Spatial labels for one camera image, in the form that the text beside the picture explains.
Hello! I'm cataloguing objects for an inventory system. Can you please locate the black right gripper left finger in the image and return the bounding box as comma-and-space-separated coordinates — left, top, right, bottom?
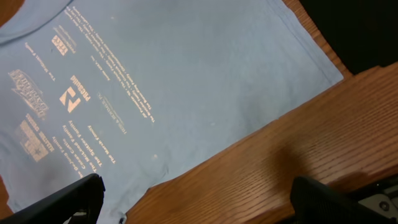
1, 174, 105, 224

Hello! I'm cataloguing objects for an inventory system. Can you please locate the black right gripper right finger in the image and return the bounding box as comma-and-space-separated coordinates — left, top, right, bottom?
290, 176, 395, 224

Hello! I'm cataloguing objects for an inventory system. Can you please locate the light blue t-shirt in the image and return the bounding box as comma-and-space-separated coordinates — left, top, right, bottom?
1, 0, 343, 223

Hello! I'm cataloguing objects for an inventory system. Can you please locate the black garment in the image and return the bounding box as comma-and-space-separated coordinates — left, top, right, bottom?
300, 0, 397, 75

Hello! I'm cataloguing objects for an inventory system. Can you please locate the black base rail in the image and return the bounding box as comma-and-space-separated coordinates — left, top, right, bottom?
347, 174, 397, 223

